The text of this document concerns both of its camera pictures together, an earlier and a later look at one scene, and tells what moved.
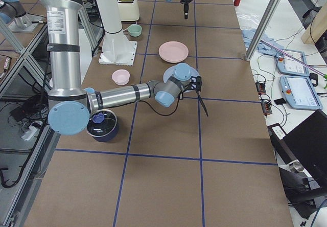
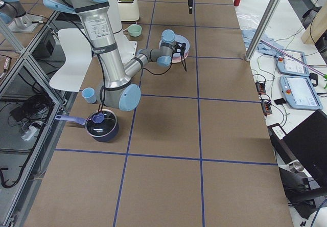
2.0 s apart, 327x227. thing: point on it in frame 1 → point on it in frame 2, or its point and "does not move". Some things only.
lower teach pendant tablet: (299, 92) does not move
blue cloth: (249, 35) does not move
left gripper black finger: (186, 10) → (190, 4)
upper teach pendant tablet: (286, 65) does not move
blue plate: (182, 72) → (181, 39)
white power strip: (29, 133) does not move
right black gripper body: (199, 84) → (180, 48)
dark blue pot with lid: (102, 124) does not move
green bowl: (135, 30) does not move
